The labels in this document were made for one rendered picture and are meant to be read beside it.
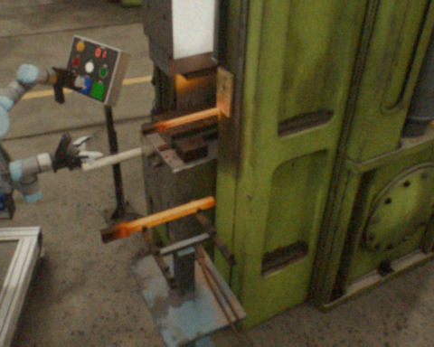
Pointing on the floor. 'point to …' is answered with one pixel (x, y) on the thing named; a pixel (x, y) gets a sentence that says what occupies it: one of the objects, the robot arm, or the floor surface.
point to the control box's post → (114, 152)
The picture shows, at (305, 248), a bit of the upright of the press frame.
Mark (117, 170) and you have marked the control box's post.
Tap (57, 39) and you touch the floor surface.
